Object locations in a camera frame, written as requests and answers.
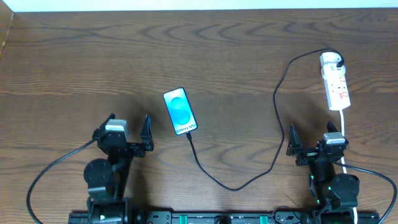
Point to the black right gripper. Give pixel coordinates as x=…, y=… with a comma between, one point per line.
x=311, y=154

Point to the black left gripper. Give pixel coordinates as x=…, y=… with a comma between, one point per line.
x=132, y=147

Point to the blue Galaxy smartphone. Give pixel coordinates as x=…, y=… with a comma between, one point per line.
x=180, y=111

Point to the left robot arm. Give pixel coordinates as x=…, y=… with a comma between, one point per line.
x=107, y=178

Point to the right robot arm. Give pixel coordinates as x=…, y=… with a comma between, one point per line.
x=336, y=194

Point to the white charger plug adapter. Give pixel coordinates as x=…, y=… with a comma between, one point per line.
x=332, y=65

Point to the white power strip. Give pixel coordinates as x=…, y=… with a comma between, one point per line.
x=337, y=93

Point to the brown cardboard panel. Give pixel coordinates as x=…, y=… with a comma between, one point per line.
x=6, y=19

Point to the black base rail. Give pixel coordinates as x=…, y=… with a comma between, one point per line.
x=166, y=217

